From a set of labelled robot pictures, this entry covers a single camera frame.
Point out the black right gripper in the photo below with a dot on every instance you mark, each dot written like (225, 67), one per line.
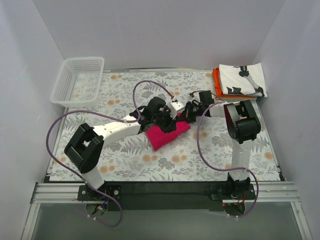
(188, 113)

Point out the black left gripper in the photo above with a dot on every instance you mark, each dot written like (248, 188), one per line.
(167, 124)

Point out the magenta t shirt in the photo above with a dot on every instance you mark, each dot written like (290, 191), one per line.
(158, 139)

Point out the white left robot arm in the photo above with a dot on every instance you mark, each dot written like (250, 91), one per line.
(85, 146)

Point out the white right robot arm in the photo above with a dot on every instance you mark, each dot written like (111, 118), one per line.
(243, 126)

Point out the floral table mat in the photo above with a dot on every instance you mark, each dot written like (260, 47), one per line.
(133, 158)

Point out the orange folded t shirt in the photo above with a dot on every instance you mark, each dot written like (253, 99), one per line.
(216, 76)

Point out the white printed folded t shirt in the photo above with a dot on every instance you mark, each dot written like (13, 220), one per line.
(245, 80)

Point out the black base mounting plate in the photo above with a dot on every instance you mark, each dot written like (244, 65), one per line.
(163, 195)

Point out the white plastic basket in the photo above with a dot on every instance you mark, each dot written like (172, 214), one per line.
(78, 82)

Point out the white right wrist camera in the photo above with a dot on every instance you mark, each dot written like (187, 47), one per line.
(194, 97)

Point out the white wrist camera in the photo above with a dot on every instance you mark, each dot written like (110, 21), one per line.
(194, 97)
(175, 107)

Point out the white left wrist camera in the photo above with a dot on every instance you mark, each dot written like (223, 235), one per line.
(175, 107)

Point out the aluminium frame rail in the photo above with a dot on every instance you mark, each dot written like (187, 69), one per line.
(265, 191)

